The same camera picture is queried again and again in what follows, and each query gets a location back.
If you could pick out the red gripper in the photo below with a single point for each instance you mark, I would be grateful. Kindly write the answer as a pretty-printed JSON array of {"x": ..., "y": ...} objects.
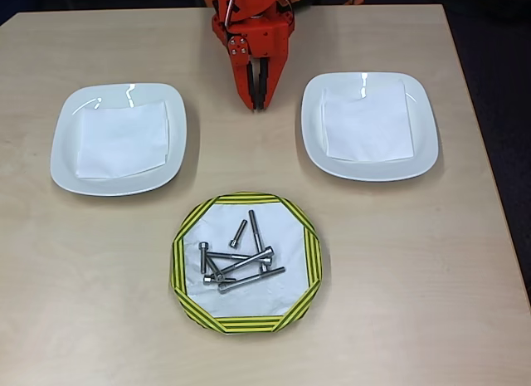
[{"x": 265, "y": 43}]

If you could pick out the long steel bolt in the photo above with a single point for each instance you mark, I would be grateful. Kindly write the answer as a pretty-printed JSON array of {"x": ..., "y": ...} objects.
[
  {"x": 245, "y": 262},
  {"x": 232, "y": 256},
  {"x": 257, "y": 277},
  {"x": 256, "y": 232}
]

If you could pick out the white paper napkin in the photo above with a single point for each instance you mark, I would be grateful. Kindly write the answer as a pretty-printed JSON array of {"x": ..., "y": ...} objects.
[
  {"x": 365, "y": 124},
  {"x": 120, "y": 141}
]

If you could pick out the white crinkled paper sheet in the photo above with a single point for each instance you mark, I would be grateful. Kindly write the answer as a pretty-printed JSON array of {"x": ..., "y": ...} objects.
[{"x": 282, "y": 236}]

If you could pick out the white square ceramic plate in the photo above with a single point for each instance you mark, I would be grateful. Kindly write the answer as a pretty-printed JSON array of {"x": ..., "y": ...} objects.
[
  {"x": 66, "y": 170},
  {"x": 425, "y": 124}
]

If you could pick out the yellow black striped plate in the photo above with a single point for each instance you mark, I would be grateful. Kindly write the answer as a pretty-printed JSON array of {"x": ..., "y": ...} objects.
[{"x": 313, "y": 257}]

